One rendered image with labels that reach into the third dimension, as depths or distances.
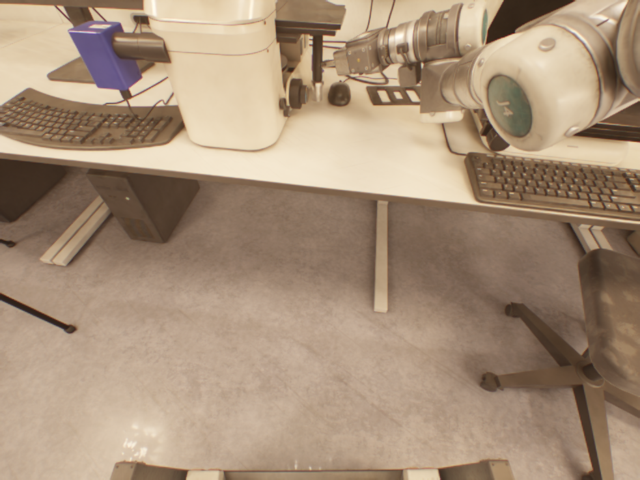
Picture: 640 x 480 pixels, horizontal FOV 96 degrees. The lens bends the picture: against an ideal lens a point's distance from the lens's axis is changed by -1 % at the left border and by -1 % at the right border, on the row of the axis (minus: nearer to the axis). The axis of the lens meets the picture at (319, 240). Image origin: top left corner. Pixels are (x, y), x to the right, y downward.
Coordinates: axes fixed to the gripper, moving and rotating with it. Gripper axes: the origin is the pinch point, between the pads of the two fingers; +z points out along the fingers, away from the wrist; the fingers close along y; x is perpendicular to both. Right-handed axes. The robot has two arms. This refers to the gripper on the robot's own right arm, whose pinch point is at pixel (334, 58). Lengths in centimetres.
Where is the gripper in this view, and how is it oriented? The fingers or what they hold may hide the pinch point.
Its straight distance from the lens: 77.9
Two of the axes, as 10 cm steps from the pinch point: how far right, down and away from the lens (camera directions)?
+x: -2.7, -7.4, -6.1
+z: -8.1, -1.6, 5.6
